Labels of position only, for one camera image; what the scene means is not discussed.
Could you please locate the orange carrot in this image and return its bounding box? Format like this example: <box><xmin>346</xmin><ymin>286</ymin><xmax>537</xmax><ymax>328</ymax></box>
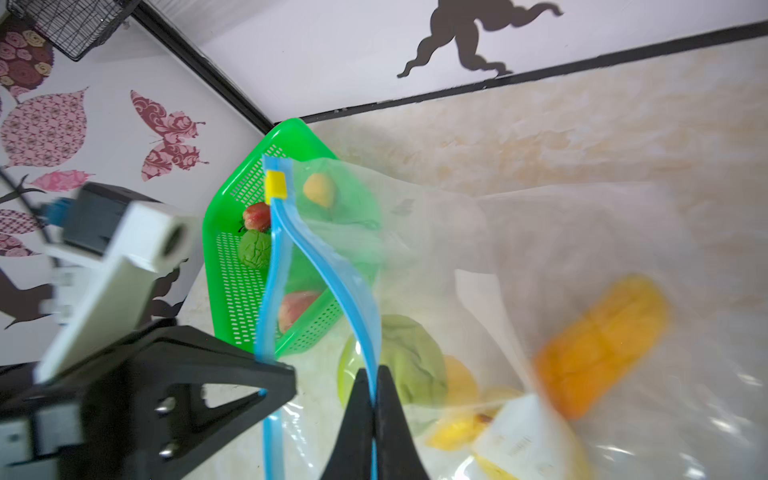
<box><xmin>534</xmin><ymin>275</ymin><xmax>669</xmax><ymax>420</ymax></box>

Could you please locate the clear zip top bag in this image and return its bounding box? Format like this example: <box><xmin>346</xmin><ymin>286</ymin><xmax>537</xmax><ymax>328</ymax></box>
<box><xmin>264</xmin><ymin>157</ymin><xmax>767</xmax><ymax>479</ymax></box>

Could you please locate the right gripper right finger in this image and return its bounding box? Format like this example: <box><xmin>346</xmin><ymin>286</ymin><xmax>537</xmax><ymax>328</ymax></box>
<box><xmin>374</xmin><ymin>365</ymin><xmax>429</xmax><ymax>480</ymax></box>

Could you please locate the beige potato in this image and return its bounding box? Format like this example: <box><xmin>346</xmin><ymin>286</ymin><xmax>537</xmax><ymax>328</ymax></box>
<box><xmin>444</xmin><ymin>355</ymin><xmax>480</xmax><ymax>407</ymax></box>

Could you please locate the green plastic basket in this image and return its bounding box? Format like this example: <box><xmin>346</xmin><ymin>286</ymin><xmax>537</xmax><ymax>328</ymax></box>
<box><xmin>202</xmin><ymin>119</ymin><xmax>382</xmax><ymax>351</ymax></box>

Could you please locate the yellow lemon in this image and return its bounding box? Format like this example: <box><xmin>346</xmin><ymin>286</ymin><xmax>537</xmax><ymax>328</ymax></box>
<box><xmin>426</xmin><ymin>412</ymin><xmax>493</xmax><ymax>451</ymax></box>

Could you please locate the red apple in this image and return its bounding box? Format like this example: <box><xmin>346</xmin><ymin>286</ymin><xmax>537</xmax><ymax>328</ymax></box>
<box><xmin>278</xmin><ymin>291</ymin><xmax>321</xmax><ymax>334</ymax></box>

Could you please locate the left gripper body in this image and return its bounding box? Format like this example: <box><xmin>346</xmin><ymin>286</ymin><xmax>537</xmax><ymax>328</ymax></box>
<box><xmin>1</xmin><ymin>363</ymin><xmax>129</xmax><ymax>479</ymax></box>

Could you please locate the green pear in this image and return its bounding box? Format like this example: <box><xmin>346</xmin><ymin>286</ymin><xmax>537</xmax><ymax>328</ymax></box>
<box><xmin>337</xmin><ymin>313</ymin><xmax>450</xmax><ymax>409</ymax></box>

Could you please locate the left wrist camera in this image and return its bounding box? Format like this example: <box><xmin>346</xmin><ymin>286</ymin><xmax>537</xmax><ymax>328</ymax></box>
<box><xmin>33</xmin><ymin>182</ymin><xmax>200</xmax><ymax>384</ymax></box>

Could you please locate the yellow orange fruit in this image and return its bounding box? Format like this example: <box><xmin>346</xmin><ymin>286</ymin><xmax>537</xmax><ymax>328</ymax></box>
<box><xmin>303</xmin><ymin>173</ymin><xmax>336</xmax><ymax>209</ymax></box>

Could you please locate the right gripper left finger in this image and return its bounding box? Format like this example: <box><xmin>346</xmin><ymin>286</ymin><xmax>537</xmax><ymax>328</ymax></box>
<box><xmin>320</xmin><ymin>369</ymin><xmax>374</xmax><ymax>480</ymax></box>

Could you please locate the black wire basket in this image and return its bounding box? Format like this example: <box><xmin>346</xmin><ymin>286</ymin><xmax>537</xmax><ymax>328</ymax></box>
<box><xmin>5</xmin><ymin>0</ymin><xmax>141</xmax><ymax>61</ymax></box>

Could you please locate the red strawberry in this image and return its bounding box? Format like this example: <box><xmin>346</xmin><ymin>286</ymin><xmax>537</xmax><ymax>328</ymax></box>
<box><xmin>242</xmin><ymin>202</ymin><xmax>271</xmax><ymax>233</ymax></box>

